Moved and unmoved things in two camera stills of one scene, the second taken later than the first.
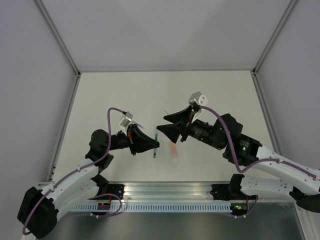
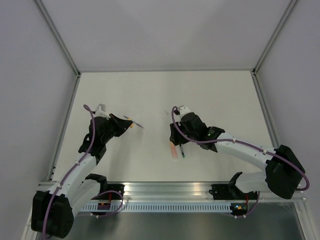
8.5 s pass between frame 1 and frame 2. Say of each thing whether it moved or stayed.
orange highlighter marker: stayed
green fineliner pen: moved
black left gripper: moved
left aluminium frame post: stayed
